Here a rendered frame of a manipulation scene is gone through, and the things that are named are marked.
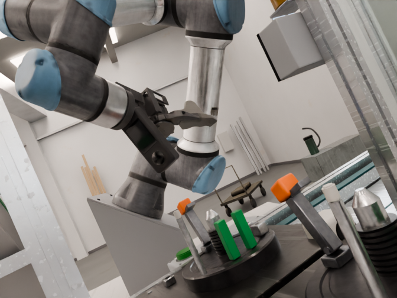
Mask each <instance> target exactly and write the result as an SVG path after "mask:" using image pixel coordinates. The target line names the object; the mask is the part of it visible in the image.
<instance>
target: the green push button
mask: <svg viewBox="0 0 397 298"><path fill-rule="evenodd" d="M191 255H192V253H191V251H190V249H189V247H186V248H184V249H182V250H181V251H179V252H178V253H177V254H176V257H177V260H183V259H185V258H187V257H189V256H191Z"/></svg>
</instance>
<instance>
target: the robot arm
mask: <svg viewBox="0 0 397 298"><path fill-rule="evenodd" d="M244 21H245V0H0V32H1V33H2V34H4V35H6V36H8V37H11V38H14V39H16V40H19V41H32V42H36V43H43V44H47V46H46V48H45V50H41V49H39V48H34V49H32V50H30V51H29V52H27V53H26V54H25V56H24V57H23V58H22V62H21V64H19V66H18V68H17V72H16V75H15V90H16V92H17V94H18V96H19V97H20V98H21V99H23V100H24V101H26V102H29V103H32V104H34V105H37V106H40V107H42V108H44V109H45V110H48V111H54V112H58V113H60V114H63V115H67V116H70V117H73V118H76V119H79V120H82V121H86V122H89V123H91V124H95V125H98V126H101V127H104V128H110V129H113V130H116V131H117V130H120V129H121V130H122V131H123V132H124V133H125V134H126V135H127V137H128V138H129V139H130V140H131V141H132V143H133V144H134V146H135V147H136V148H137V149H138V150H137V152H136V155H135V158H134V161H133V163H132V166H131V169H130V171H129V174H128V177H127V179H126V180H125V182H124V183H123V185H122V186H121V187H120V188H119V190H118V191H117V192H116V193H115V195H114V197H113V199H112V203H113V204H115V205H117V206H119V207H121V208H124V209H126V210H129V211H131V212H135V213H138V214H140V215H144V216H148V217H151V218H156V219H161V218H162V215H163V213H164V192H165V188H166V187H167V183H170V184H173V185H176V186H179V187H182V188H184V189H187V190H190V191H192V192H193V193H195V192H196V193H199V194H202V195H208V194H209V193H211V192H212V191H213V190H214V189H215V188H216V187H217V185H218V184H219V182H220V181H221V179H222V176H223V173H224V170H225V167H226V159H225V158H224V157H223V156H222V155H219V149H220V145H219V144H218V143H217V142H216V140H215V136H216V125H217V116H218V110H219V100H220V90H221V84H222V74H223V65H224V55H225V49H226V47H227V46H228V45H229V44H230V43H231V42H232V41H233V35H234V34H237V33H239V32H240V31H241V29H242V27H243V24H244ZM137 23H143V24H145V25H167V26H172V27H178V28H185V29H186V39H187V40H188V41H189V42H190V44H191V47H190V62H189V70H188V83H187V97H186V101H185V103H184V109H180V110H176V111H172V112H170V113H168V111H167V108H166V107H165V105H169V103H168V101H167V98H166V97H165V96H164V95H162V94H160V93H158V92H156V91H153V90H151V89H149V88H146V89H145V90H144V91H143V92H141V93H139V92H137V91H135V90H133V89H131V88H129V87H127V86H125V85H123V84H121V83H118V82H115V83H113V82H111V81H109V80H107V79H104V78H102V77H100V76H98V75H96V74H95V73H96V70H97V67H98V64H99V61H100V58H101V55H102V52H103V49H104V46H105V42H106V39H107V37H108V34H109V30H110V28H114V27H120V26H124V25H131V24H137ZM146 92H147V93H146ZM154 94H156V95H158V96H160V97H162V100H160V99H158V98H156V97H155V95H154ZM175 125H179V126H180V127H181V129H183V130H184V134H183V137H182V138H181V139H178V138H176V137H173V136H171V134H173V133H174V129H175Z"/></svg>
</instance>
